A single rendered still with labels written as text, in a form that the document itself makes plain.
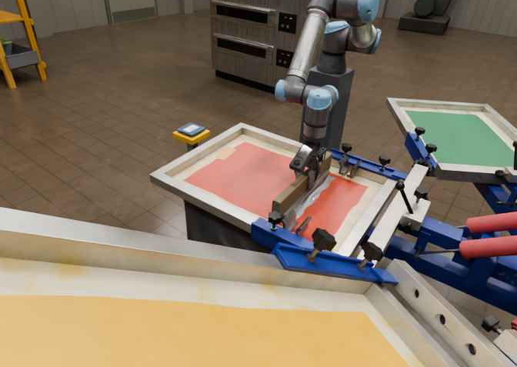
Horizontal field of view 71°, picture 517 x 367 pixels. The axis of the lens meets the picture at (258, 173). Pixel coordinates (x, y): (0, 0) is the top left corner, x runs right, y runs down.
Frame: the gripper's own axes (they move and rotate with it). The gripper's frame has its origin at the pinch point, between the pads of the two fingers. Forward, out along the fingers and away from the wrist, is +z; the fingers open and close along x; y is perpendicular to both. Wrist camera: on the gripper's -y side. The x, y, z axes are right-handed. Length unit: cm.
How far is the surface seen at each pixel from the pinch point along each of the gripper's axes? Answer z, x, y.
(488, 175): -4, -56, 46
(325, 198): 4.7, -7.5, 3.7
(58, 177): 100, 230, 19
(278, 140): 0.6, 27.1, 26.4
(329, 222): 5.0, -14.7, -7.6
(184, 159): 1, 49, -12
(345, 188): 4.4, -11.0, 14.4
